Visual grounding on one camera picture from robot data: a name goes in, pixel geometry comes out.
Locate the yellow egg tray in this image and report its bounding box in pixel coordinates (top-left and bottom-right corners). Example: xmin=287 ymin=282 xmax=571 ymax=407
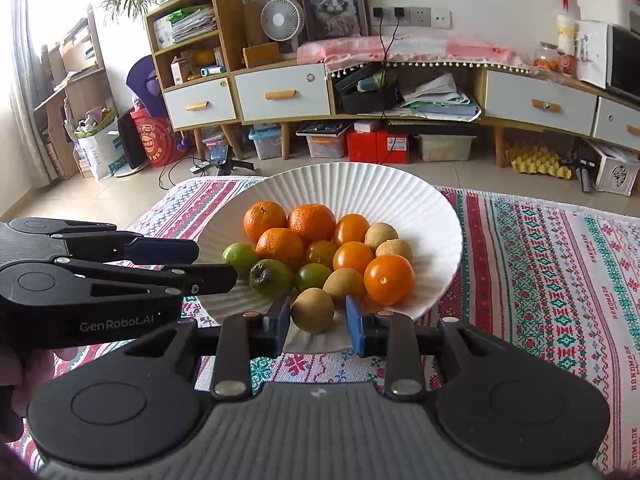
xmin=505 ymin=142 xmax=573 ymax=180

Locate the green plum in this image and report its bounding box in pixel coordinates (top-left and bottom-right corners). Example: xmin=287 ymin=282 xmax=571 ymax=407
xmin=294 ymin=262 xmax=333 ymax=294
xmin=222 ymin=243 xmax=260 ymax=281
xmin=249 ymin=259 xmax=295 ymax=300

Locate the pink tasselled cloth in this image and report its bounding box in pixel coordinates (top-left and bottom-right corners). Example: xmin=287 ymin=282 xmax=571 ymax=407
xmin=296 ymin=35 xmax=533 ymax=75

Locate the black flat panel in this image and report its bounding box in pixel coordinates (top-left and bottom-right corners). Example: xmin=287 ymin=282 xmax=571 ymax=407
xmin=117 ymin=120 xmax=148 ymax=173

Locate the black storage case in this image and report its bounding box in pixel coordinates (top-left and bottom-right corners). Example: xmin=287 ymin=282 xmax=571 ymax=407
xmin=332 ymin=62 xmax=405 ymax=115

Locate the small yellowish orange tomato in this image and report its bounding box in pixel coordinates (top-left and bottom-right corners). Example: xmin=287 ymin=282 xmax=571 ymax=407
xmin=303 ymin=240 xmax=338 ymax=268

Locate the stack of loose papers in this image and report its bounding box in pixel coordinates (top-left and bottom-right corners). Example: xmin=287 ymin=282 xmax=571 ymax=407
xmin=400 ymin=72 xmax=482 ymax=122

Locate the glass jar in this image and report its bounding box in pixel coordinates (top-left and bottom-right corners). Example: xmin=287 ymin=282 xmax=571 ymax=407
xmin=532 ymin=42 xmax=561 ymax=73

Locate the light curtain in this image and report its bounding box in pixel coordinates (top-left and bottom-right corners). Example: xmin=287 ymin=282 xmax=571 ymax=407
xmin=0 ymin=0 xmax=56 ymax=191

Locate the striped patterned tablecloth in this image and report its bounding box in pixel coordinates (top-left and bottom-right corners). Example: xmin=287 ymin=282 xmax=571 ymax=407
xmin=0 ymin=175 xmax=640 ymax=476

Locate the stack of booklets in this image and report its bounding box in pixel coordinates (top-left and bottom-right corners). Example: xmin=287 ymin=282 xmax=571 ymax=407
xmin=152 ymin=5 xmax=218 ymax=50

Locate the white desk fan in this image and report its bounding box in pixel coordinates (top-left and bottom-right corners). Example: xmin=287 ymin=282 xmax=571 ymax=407
xmin=260 ymin=0 xmax=306 ymax=53

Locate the white foam box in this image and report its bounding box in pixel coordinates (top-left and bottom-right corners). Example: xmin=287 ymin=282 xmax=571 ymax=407
xmin=577 ymin=0 xmax=638 ymax=28

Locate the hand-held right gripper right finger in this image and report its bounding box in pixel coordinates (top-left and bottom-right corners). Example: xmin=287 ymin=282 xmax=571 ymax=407
xmin=345 ymin=295 xmax=547 ymax=402

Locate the purple toy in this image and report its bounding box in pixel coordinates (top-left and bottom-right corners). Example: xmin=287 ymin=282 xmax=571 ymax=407
xmin=125 ymin=55 xmax=168 ymax=118

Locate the black tripod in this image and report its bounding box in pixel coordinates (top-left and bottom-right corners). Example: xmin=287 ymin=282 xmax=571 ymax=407
xmin=560 ymin=152 xmax=598 ymax=193

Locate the white carton on shelf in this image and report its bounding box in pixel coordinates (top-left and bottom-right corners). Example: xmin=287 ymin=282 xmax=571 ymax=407
xmin=170 ymin=56 xmax=193 ymax=86

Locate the person's left hand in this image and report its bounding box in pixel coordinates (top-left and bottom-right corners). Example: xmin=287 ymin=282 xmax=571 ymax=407
xmin=0 ymin=347 xmax=63 ymax=443

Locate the white drawer wooden handle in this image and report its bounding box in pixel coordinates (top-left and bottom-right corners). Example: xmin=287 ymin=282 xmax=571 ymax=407
xmin=485 ymin=69 xmax=598 ymax=136
xmin=594 ymin=96 xmax=640 ymax=152
xmin=162 ymin=79 xmax=238 ymax=131
xmin=234 ymin=63 xmax=332 ymax=123

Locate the white cardboard box black print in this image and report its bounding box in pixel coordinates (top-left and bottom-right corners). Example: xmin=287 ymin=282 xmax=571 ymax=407
xmin=590 ymin=142 xmax=640 ymax=197

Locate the white green printed bag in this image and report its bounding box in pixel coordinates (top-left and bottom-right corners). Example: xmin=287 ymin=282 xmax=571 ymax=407
xmin=74 ymin=107 xmax=123 ymax=181

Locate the framed cat picture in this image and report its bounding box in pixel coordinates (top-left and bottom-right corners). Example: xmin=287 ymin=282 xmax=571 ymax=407
xmin=292 ymin=0 xmax=372 ymax=43

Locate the large clear plastic bin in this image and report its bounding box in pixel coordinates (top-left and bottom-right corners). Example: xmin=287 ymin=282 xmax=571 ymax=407
xmin=417 ymin=134 xmax=473 ymax=162

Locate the black power cable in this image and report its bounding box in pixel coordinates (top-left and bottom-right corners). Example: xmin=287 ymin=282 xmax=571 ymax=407
xmin=377 ymin=19 xmax=401 ymax=126

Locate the white ribbed bowl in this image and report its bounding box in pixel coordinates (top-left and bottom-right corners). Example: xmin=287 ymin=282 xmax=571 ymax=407
xmin=192 ymin=161 xmax=463 ymax=353

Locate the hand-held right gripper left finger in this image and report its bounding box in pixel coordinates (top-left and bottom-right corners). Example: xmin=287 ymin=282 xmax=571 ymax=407
xmin=100 ymin=296 xmax=292 ymax=402

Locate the blue lidded plastic bin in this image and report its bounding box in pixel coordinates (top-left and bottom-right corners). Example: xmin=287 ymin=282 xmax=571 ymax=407
xmin=248 ymin=124 xmax=283 ymax=161

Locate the red box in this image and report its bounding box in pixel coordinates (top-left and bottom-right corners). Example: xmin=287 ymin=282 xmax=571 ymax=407
xmin=376 ymin=130 xmax=411 ymax=164
xmin=346 ymin=130 xmax=377 ymax=163

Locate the red printed bag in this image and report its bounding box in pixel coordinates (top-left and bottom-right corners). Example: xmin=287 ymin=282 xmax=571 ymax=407
xmin=130 ymin=110 xmax=186 ymax=167

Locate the white printed canister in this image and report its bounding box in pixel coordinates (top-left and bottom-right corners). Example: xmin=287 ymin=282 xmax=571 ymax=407
xmin=556 ymin=14 xmax=578 ymax=56

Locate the wooden shelving rack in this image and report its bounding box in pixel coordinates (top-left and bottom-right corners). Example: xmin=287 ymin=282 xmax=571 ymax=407
xmin=32 ymin=5 xmax=118 ymax=181

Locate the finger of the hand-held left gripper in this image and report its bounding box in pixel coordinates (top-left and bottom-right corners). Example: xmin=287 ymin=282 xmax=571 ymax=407
xmin=47 ymin=224 xmax=200 ymax=266
xmin=52 ymin=256 xmax=239 ymax=307

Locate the small clear plastic bin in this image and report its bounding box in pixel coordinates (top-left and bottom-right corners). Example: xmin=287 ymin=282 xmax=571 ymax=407
xmin=305 ymin=132 xmax=348 ymax=159

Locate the low wooden TV cabinet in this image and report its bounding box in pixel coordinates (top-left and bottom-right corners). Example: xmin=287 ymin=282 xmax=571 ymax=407
xmin=231 ymin=57 xmax=640 ymax=168

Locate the tall wooden shelf cabinet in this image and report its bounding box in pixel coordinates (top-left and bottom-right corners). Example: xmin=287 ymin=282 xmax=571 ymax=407
xmin=144 ymin=0 xmax=246 ymax=161

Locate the phone on small tripod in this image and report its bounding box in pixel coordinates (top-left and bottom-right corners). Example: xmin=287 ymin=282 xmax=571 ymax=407
xmin=207 ymin=144 xmax=256 ymax=176

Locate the black flat box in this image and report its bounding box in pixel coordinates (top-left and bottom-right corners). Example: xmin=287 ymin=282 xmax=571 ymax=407
xmin=295 ymin=121 xmax=353 ymax=138

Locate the mandarin orange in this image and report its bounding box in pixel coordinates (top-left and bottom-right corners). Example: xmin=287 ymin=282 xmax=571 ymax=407
xmin=255 ymin=227 xmax=305 ymax=273
xmin=243 ymin=201 xmax=288 ymax=243
xmin=287 ymin=203 xmax=337 ymax=246

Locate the brown cardboard box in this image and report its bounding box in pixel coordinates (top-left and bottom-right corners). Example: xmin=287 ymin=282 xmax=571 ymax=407
xmin=243 ymin=42 xmax=281 ymax=68

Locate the black microwave oven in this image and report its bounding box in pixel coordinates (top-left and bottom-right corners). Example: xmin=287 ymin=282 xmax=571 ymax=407
xmin=606 ymin=24 xmax=640 ymax=103

